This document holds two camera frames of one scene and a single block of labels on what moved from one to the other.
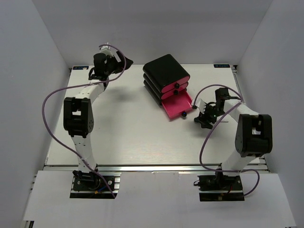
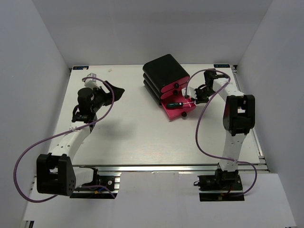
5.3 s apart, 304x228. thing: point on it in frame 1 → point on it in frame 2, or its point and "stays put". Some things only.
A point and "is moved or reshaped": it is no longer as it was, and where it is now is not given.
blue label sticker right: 222,66 stays put
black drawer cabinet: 166,81 stays put
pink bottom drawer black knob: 177,104 is moved or reshaped
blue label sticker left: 80,67 stays put
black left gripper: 120,65 → 108,96
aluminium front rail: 149,168 stays put
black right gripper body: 211,113 → 202,95
